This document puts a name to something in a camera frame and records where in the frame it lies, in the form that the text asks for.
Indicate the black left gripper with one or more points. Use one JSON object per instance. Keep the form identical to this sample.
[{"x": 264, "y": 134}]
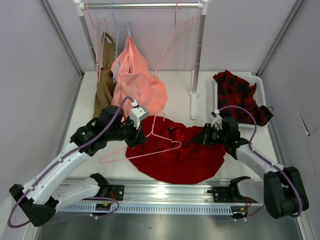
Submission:
[{"x": 138, "y": 137}]

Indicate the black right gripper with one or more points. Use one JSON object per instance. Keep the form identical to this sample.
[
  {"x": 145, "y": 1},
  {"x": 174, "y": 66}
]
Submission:
[{"x": 204, "y": 135}]

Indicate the pink wire hanger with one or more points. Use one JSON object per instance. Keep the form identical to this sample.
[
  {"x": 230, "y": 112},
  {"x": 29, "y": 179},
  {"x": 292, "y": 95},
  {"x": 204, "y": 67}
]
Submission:
[
  {"x": 99, "y": 32},
  {"x": 179, "y": 31},
  {"x": 152, "y": 133}
]

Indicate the red skirt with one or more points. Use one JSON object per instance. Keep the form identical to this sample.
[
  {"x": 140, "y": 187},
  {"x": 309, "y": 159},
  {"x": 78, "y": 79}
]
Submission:
[{"x": 190, "y": 164}]

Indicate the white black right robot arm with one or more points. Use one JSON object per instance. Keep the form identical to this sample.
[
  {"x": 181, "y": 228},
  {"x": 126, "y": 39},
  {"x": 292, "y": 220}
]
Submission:
[{"x": 280, "y": 190}]

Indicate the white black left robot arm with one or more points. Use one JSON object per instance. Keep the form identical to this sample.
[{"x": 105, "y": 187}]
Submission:
[{"x": 83, "y": 144}]

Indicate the brown garment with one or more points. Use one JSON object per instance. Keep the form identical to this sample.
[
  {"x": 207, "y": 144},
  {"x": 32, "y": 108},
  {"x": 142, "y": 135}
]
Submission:
[{"x": 105, "y": 87}]

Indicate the red black plaid garment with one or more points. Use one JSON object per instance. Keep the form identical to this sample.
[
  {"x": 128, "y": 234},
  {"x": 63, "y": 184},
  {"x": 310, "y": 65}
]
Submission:
[{"x": 235, "y": 91}]

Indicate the salmon pink garment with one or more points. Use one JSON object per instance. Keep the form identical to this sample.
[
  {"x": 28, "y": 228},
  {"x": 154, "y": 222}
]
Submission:
[{"x": 134, "y": 79}]

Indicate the white plastic basket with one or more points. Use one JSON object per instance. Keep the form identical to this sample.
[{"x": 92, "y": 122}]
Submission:
[{"x": 259, "y": 94}]

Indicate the silver clothes rack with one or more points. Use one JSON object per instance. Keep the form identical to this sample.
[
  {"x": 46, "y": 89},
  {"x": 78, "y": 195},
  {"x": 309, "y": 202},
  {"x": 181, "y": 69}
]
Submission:
[{"x": 202, "y": 5}]

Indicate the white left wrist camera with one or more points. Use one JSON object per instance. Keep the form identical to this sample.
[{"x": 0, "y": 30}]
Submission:
[{"x": 137, "y": 114}]

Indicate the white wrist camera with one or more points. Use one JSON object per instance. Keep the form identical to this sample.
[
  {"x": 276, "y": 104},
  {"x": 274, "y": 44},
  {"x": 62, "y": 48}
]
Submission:
[
  {"x": 216, "y": 117},
  {"x": 137, "y": 114}
]

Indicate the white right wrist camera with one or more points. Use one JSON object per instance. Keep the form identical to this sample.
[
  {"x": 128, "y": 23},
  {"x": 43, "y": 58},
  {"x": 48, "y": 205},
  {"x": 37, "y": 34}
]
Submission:
[{"x": 216, "y": 117}]

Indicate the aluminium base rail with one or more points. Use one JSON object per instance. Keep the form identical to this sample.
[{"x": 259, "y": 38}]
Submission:
[{"x": 165, "y": 192}]

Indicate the white slotted cable duct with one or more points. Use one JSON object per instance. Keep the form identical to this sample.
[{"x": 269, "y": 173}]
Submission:
[{"x": 135, "y": 208}]

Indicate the blue wire hanger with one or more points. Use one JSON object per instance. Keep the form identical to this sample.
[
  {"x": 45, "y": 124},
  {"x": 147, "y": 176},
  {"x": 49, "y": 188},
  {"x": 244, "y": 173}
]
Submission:
[
  {"x": 116, "y": 39},
  {"x": 128, "y": 28}
]

